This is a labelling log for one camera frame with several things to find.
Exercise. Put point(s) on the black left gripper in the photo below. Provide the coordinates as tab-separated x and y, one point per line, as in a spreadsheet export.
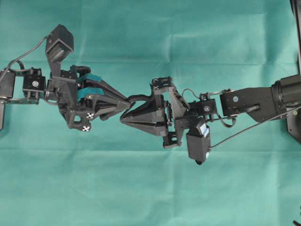
82	96

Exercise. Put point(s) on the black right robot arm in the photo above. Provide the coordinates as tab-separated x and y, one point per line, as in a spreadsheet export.
261	104

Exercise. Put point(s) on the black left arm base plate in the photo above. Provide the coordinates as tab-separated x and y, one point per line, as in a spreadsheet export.
2	113

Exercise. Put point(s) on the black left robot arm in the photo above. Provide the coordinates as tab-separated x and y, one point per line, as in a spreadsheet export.
24	86

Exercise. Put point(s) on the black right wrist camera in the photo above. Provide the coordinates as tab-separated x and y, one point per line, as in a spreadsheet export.
199	141

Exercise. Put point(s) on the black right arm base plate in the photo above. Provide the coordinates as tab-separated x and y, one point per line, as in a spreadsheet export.
294	124

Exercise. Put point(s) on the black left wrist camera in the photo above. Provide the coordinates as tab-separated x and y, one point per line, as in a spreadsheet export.
59	45

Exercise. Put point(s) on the green table cloth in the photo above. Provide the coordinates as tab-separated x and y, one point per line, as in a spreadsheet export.
116	175

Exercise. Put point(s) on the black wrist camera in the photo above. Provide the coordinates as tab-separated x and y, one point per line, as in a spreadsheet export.
199	141
59	45

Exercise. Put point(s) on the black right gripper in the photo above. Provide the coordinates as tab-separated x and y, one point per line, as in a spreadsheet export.
163	113

